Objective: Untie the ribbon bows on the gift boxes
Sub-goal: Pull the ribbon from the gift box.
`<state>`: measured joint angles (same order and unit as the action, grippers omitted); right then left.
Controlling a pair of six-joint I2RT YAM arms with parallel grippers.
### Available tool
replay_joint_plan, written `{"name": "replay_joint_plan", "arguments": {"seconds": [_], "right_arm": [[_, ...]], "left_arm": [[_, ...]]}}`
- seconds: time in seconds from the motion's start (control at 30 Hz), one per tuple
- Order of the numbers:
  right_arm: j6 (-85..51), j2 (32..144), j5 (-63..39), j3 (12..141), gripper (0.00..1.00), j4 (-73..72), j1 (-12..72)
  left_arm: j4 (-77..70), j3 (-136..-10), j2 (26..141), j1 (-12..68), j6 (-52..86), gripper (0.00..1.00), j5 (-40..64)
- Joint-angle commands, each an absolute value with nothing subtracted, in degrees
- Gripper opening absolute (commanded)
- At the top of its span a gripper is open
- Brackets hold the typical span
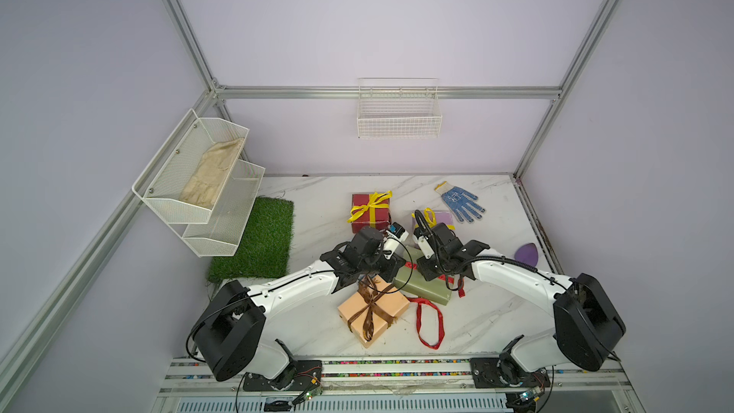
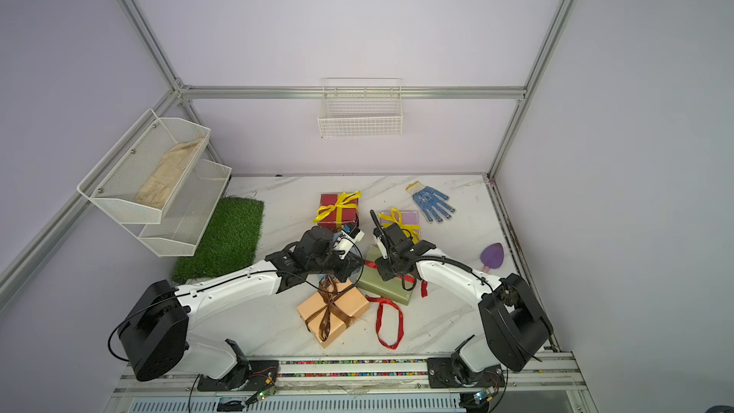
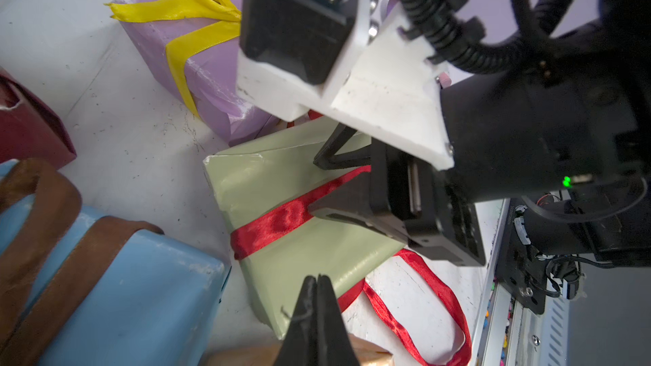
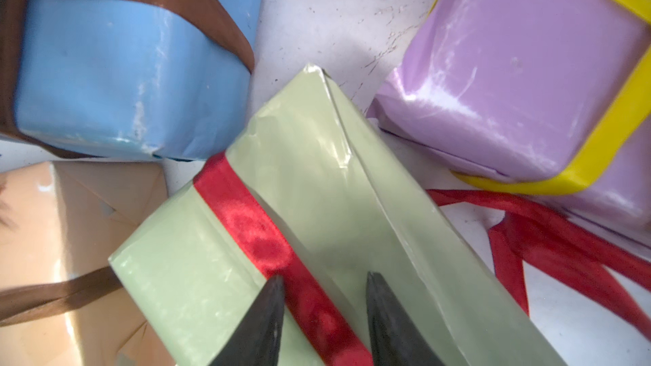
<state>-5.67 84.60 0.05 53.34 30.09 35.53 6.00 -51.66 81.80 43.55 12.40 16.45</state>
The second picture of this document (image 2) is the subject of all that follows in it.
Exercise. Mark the beige cloth in basket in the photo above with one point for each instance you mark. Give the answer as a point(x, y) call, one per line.
point(158, 188)

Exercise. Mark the aluminium front rail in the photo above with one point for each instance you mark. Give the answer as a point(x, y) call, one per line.
point(552, 383)

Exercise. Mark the purple pink-handled spatula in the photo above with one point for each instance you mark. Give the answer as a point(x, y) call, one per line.
point(492, 257)

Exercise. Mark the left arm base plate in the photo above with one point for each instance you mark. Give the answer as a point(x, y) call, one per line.
point(246, 375)

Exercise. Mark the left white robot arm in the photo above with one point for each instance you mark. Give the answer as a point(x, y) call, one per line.
point(159, 334)

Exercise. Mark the green gift box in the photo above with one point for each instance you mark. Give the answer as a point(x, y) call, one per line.
point(397, 289)

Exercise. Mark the yellow ribbon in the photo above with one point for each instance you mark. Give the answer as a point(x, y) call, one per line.
point(401, 221)
point(338, 206)

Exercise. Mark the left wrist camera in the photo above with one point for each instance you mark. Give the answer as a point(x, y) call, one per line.
point(346, 242)

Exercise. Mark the lower white mesh shelf basket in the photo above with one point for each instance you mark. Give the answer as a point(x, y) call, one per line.
point(183, 226)

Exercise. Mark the white mesh shelf basket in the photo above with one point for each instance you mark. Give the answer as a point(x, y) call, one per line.
point(183, 226)
point(113, 183)

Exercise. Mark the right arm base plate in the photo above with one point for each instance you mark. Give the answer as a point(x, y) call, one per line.
point(471, 365)

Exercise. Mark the blue dotted work glove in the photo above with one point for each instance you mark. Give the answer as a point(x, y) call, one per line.
point(432, 203)

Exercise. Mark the upper white mesh shelf basket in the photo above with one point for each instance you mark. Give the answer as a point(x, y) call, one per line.
point(113, 183)

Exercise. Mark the white wire wall basket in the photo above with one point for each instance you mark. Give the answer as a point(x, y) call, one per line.
point(360, 108)

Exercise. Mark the yellow ribbon on red box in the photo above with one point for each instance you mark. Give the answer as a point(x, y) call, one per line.
point(338, 206)

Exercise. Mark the orange gift box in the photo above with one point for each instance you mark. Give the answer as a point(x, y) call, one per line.
point(354, 303)

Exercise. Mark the red gift box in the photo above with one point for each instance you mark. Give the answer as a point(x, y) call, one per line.
point(338, 211)

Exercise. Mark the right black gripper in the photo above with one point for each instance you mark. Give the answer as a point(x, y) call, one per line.
point(386, 272)

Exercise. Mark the purple gift box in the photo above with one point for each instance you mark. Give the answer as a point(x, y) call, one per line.
point(408, 219)

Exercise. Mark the green artificial grass mat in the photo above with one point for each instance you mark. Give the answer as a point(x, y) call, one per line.
point(229, 242)

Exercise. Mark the brown ribbon on orange box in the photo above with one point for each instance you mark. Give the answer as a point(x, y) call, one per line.
point(330, 290)

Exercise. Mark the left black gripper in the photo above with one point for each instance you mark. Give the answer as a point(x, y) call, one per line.
point(349, 265)

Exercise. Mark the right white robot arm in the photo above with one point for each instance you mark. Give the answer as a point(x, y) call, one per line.
point(515, 325)

